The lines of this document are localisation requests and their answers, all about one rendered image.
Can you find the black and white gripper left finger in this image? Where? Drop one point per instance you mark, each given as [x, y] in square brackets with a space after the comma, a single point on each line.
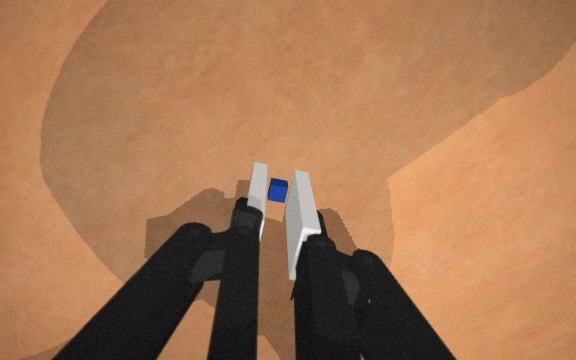
[140, 318]

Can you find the small blue block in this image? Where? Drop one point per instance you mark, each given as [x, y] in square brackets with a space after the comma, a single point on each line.
[277, 190]

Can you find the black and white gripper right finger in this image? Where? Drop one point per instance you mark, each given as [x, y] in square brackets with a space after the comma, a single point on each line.
[389, 327]

